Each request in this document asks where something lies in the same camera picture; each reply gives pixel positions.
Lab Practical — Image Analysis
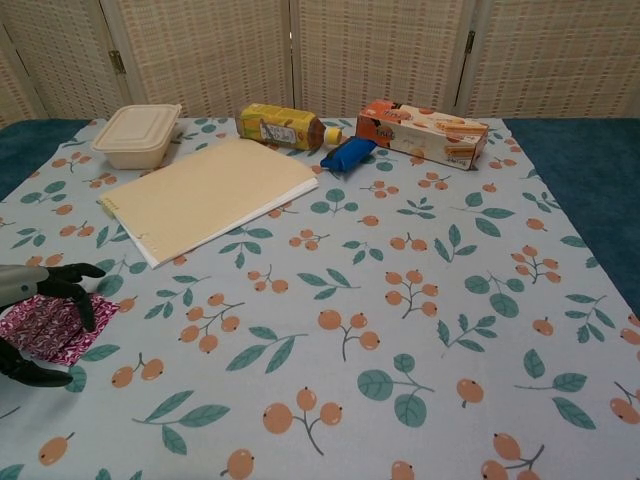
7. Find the cream cover notebook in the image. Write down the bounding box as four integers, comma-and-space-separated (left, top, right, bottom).
98, 138, 320, 270

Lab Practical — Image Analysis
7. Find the orange white biscuit box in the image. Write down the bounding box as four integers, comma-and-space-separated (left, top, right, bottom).
356, 98, 490, 172

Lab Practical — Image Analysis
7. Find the beige lidded lunch box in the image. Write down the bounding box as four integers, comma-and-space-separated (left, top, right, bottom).
90, 103, 183, 171

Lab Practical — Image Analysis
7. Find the woven bamboo folding screen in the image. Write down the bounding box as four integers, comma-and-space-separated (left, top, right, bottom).
0, 0, 640, 129

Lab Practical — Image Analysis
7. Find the tea bottle yellow label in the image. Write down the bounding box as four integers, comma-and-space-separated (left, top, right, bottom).
235, 103, 344, 152

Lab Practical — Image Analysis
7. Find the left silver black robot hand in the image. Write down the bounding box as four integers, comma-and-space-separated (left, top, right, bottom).
0, 262, 106, 389

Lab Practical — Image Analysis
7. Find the floral fruit print tablecloth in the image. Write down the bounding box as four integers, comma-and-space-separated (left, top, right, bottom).
0, 115, 640, 480

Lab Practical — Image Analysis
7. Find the blue snack packet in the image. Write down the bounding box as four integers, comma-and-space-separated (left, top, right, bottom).
319, 137, 375, 175

